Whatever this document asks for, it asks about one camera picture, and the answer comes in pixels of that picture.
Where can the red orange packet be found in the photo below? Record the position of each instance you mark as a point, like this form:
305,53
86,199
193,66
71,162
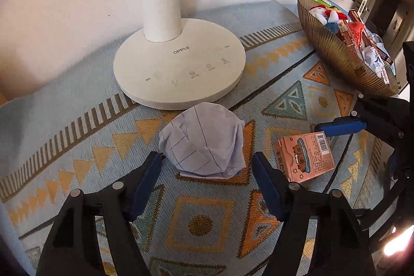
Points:
355,29

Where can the patterned blue woven mat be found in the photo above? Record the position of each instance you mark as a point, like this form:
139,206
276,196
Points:
200,226

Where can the long dark red pen box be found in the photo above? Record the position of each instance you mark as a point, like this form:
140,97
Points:
354,14

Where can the small pink box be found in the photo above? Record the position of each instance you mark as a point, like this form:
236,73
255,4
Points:
304,159

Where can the gold ribbed bowl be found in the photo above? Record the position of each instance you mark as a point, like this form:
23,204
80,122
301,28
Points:
336,59

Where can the white cat plush toy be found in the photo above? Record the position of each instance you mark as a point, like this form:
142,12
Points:
323,14

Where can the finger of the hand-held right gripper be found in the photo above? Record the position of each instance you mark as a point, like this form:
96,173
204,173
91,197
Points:
342,127
396,172

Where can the white desk lamp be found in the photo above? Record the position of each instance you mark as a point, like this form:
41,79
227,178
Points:
181,65

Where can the pile of crumpled papers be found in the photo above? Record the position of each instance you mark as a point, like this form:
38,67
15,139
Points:
372,56

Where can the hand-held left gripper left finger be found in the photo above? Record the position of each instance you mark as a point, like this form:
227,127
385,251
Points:
145,185

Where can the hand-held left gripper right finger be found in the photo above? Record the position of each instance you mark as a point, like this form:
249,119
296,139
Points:
268,188

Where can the rounded lined paper ball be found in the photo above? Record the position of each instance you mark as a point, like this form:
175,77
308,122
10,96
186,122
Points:
200,137

